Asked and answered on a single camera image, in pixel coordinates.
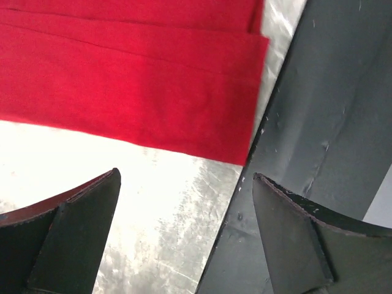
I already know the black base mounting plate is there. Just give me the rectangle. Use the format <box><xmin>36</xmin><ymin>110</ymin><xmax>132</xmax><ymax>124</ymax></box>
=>
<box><xmin>197</xmin><ymin>1</ymin><xmax>391</xmax><ymax>293</ymax></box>

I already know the red t shirt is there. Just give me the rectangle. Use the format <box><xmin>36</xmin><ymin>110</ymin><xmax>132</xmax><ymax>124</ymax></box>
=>
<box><xmin>1</xmin><ymin>1</ymin><xmax>269</xmax><ymax>165</ymax></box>

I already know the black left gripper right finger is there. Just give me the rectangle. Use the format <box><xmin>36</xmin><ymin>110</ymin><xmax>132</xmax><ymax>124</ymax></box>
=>
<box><xmin>252</xmin><ymin>173</ymin><xmax>391</xmax><ymax>293</ymax></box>

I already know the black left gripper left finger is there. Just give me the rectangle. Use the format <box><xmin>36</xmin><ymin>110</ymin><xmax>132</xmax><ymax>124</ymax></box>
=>
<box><xmin>1</xmin><ymin>168</ymin><xmax>121</xmax><ymax>293</ymax></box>

